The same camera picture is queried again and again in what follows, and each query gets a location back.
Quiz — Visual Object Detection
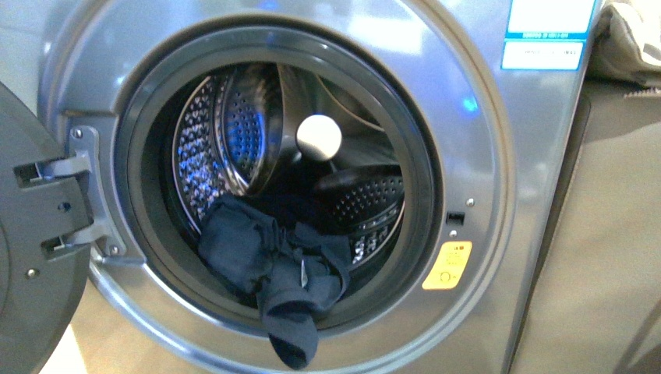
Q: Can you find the navy blue garment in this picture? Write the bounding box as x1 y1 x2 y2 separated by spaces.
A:
198 194 352 370

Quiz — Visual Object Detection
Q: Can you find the grey front-load washing machine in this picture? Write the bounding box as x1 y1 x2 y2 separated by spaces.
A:
0 0 603 374

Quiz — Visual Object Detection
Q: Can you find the yellow warning sticker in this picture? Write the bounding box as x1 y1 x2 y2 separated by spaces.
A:
422 241 472 291

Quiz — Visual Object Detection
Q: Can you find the blue white energy label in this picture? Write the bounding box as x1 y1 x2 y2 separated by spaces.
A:
501 0 598 71

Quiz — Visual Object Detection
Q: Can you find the dark round washer door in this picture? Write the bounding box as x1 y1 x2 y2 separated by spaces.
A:
1 86 90 373

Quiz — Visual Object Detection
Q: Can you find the beige sofa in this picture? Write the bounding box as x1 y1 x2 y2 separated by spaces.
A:
510 81 660 373

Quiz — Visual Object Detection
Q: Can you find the beige sofa cushion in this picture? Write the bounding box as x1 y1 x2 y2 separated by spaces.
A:
588 0 660 87

